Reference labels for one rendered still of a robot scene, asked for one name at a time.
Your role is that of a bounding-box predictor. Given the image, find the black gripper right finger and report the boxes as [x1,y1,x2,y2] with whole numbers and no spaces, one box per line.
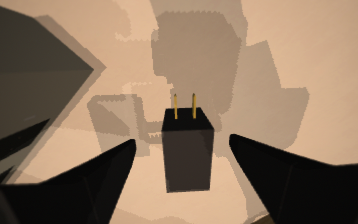
[229,134,358,224]

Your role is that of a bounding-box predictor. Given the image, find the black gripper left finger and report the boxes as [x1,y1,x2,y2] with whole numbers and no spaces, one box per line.
[0,139,137,224]

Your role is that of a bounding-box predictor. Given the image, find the black two-prong charger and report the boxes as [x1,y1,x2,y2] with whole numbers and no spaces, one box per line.
[161,93,215,193]

